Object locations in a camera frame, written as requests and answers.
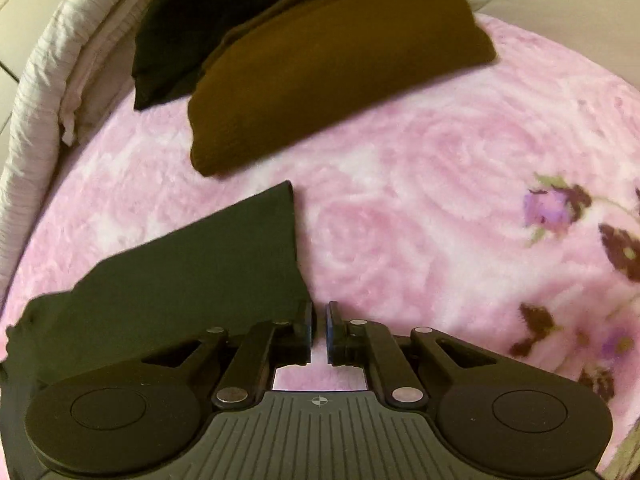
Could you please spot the beige folded blanket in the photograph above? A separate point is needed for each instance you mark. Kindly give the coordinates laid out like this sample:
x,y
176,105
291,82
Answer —
x,y
105,60

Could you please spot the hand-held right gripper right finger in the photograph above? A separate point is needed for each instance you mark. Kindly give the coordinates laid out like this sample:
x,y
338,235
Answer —
x,y
331,330

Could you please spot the striped white duvet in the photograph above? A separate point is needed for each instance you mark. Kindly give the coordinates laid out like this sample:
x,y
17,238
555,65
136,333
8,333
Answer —
x,y
45,85

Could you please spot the black garment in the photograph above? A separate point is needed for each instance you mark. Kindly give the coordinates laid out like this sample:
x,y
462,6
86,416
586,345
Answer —
x,y
200,10

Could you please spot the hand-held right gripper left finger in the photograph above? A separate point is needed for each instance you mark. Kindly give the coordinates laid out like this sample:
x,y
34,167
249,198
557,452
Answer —
x,y
302,332

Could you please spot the pink floral blanket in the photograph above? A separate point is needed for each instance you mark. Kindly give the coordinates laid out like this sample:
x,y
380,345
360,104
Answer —
x,y
425,160

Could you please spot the dark grey t-shirt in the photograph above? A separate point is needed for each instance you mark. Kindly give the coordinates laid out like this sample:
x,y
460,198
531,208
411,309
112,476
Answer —
x,y
200,270

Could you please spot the brown sweater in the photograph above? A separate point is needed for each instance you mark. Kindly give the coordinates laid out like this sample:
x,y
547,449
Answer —
x,y
325,70

